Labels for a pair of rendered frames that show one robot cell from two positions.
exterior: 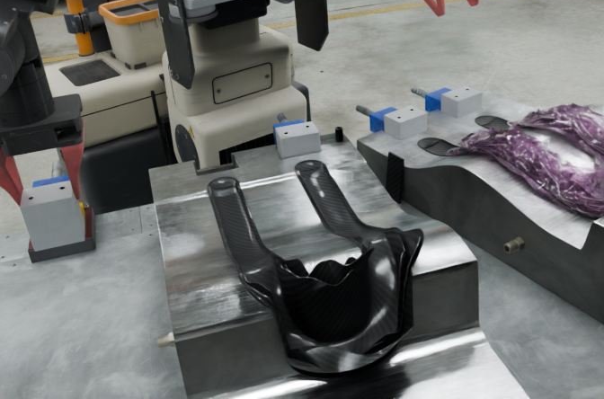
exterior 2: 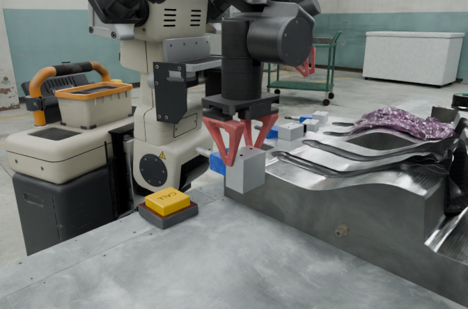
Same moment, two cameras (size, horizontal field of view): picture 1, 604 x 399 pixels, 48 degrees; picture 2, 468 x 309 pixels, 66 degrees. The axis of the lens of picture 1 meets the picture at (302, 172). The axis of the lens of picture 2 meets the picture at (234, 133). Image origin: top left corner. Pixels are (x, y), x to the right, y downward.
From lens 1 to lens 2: 0.59 m
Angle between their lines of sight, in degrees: 32
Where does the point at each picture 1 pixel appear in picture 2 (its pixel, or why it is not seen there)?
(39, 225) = (248, 172)
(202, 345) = (430, 202)
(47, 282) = (190, 236)
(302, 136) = (298, 127)
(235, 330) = (437, 191)
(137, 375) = (322, 262)
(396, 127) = (311, 127)
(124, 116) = (89, 159)
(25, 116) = (258, 92)
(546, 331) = not seen: hidden behind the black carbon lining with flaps
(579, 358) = not seen: outside the picture
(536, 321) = not seen: hidden behind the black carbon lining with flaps
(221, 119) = (182, 145)
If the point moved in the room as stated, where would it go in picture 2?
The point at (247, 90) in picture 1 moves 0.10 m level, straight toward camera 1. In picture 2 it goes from (186, 129) to (204, 137)
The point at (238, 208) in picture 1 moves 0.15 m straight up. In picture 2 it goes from (301, 163) to (306, 86)
